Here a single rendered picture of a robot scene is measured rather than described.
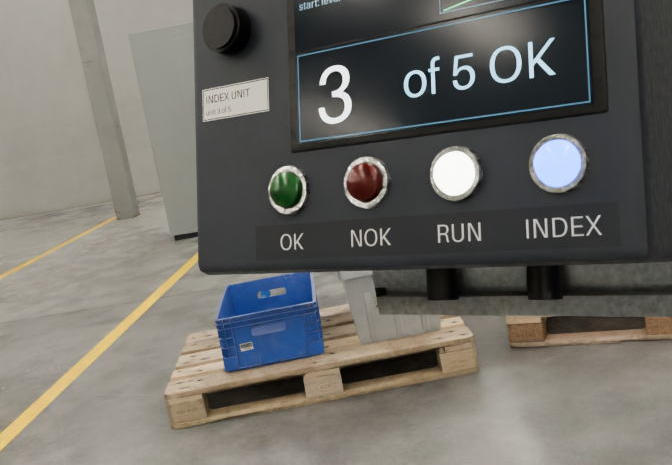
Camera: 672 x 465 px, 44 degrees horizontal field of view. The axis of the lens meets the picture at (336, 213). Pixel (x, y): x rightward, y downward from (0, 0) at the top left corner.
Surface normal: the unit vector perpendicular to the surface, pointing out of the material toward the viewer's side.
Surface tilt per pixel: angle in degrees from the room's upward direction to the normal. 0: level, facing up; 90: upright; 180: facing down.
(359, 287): 95
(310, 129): 75
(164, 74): 90
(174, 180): 90
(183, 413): 91
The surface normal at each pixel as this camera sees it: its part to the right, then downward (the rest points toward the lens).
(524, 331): -0.33, 0.22
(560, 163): -0.49, -0.01
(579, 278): -0.54, 0.22
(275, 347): 0.06, 0.15
